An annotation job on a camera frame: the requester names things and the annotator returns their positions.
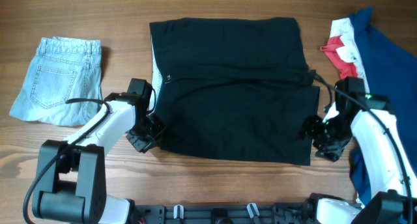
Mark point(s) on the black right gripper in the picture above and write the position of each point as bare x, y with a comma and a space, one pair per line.
321, 138

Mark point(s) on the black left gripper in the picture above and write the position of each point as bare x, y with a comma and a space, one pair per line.
143, 137

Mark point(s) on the black shorts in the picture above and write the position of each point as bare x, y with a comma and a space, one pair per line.
234, 89

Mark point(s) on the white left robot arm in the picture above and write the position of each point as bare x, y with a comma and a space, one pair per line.
70, 181

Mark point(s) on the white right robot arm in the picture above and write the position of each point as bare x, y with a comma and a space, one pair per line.
370, 120

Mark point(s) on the navy blue garment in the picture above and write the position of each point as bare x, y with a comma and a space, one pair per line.
390, 71

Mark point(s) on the red and white garment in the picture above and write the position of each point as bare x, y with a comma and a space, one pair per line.
342, 51

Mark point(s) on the light blue denim shorts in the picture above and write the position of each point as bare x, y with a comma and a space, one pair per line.
62, 69

